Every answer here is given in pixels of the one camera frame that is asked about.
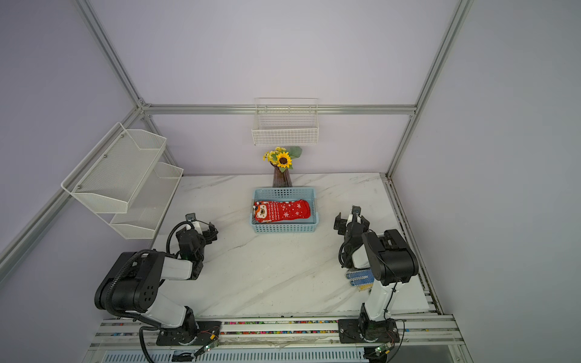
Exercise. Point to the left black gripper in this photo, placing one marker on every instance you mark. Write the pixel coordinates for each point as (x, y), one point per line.
(206, 234)

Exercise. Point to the light blue plastic basket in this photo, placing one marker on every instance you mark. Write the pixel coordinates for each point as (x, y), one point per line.
(286, 194)

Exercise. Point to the yellow artificial sunflower bouquet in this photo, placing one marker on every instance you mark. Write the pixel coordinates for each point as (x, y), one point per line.
(282, 159)

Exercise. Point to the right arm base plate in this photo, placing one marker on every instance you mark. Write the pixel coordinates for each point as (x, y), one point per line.
(354, 331)

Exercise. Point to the aluminium rail front frame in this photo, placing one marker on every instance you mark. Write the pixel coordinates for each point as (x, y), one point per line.
(415, 329)

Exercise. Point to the lower white mesh shelf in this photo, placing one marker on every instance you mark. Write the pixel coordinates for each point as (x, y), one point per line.
(147, 211)

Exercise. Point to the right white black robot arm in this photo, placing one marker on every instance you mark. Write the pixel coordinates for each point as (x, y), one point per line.
(387, 263)

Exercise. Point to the dark ribbed glass vase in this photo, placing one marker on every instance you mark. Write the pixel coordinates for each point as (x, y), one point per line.
(281, 178)

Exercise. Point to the upper white mesh shelf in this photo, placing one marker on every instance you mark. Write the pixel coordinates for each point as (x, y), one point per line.
(110, 177)

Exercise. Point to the white wire wall basket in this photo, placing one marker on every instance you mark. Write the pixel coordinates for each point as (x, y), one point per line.
(286, 122)

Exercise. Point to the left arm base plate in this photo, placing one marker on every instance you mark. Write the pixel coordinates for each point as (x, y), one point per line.
(202, 334)

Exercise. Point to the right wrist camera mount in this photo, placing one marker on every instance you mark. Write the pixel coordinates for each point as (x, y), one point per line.
(356, 214)

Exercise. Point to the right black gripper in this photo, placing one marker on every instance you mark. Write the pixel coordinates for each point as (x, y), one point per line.
(341, 225)

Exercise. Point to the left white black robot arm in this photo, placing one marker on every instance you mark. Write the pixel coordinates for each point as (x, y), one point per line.
(131, 289)

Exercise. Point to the red lettered sock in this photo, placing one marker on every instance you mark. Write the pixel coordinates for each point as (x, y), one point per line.
(285, 211)

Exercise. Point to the white mesh shelf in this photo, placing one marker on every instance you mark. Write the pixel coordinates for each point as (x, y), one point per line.
(110, 177)
(147, 211)

